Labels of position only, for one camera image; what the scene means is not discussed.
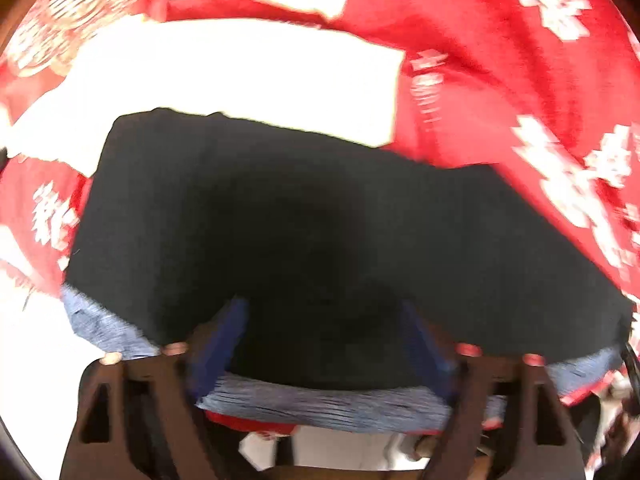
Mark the black pants with grey lining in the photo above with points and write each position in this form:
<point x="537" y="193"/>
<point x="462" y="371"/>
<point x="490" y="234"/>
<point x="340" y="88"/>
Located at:
<point x="300" y="235"/>

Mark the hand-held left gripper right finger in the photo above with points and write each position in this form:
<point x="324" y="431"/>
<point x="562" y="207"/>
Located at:
<point x="428" y="356"/>

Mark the red printed blanket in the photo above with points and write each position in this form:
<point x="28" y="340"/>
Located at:
<point x="475" y="35"/>

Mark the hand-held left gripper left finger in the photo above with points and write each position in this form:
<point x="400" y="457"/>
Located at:
<point x="220" y="346"/>

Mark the white sheet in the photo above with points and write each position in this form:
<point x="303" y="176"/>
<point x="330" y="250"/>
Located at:
<point x="225" y="70"/>

